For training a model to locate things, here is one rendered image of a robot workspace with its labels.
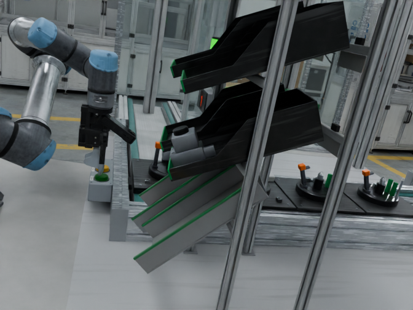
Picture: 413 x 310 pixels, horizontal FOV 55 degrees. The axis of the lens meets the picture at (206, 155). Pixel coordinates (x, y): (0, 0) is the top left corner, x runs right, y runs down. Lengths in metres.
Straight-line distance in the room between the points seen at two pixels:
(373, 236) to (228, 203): 0.75
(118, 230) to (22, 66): 5.48
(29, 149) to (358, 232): 1.04
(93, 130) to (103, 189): 0.18
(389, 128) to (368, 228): 5.10
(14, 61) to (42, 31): 5.31
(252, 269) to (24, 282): 0.56
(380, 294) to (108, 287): 0.71
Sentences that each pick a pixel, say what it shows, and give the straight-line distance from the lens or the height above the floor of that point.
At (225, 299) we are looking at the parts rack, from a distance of 0.82.
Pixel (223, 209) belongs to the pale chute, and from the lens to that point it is 0.74.
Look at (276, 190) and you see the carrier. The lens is 1.35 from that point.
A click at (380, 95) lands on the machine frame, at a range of 2.16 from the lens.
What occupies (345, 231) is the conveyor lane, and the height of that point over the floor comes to 0.92.
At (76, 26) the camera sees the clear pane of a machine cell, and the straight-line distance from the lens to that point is 6.40.
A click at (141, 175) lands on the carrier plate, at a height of 0.97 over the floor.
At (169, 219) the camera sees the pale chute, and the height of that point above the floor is 1.04.
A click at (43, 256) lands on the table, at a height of 0.86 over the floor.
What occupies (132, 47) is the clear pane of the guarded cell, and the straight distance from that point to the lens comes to 2.47.
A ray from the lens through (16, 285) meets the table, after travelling 1.00.
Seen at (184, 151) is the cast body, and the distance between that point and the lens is 0.75.
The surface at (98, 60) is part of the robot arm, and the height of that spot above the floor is 1.32.
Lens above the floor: 1.47
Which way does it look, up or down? 19 degrees down
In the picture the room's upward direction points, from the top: 10 degrees clockwise
